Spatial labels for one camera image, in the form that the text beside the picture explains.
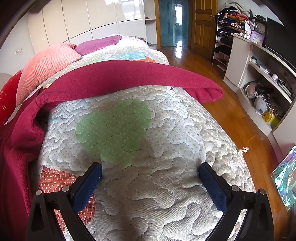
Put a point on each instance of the wall socket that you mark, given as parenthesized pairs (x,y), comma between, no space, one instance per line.
(18,51)

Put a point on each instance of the wooden door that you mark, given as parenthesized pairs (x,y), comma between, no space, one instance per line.
(203,23)

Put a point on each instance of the yellow container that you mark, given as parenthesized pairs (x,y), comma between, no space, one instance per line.
(269,117)

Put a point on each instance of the white glossy wardrobe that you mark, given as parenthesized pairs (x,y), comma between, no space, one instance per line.
(92,16)

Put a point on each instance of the pile of clothes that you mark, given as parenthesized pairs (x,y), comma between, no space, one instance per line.
(235,14)

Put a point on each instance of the clothes rack with clothes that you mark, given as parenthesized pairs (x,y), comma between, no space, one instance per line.
(222,51)

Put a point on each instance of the blue curtain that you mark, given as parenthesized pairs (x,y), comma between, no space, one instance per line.
(166,23)

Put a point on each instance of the dark table clock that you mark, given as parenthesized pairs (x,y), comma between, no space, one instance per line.
(260,27)

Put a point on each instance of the quilted patchwork bedspread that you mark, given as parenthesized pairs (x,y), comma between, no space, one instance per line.
(150,185)

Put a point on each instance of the shiny holographic bag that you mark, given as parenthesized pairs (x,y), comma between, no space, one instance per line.
(286,178)

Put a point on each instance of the beige round headboard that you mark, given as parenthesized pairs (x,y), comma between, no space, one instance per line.
(4,81)

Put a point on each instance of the dark red garment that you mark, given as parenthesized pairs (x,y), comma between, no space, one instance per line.
(129,76)

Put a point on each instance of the black television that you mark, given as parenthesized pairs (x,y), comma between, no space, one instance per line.
(277,37)

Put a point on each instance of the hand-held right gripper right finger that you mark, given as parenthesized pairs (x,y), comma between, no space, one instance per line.
(212,187)

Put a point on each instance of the pink waffle pillow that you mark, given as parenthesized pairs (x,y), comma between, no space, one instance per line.
(46,62)

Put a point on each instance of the white shelf cabinet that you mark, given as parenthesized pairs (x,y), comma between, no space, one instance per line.
(240,62)

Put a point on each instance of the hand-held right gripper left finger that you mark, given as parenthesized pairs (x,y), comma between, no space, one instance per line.
(89,185)

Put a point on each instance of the red printed pillow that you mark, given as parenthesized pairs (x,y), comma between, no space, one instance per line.
(7,97)

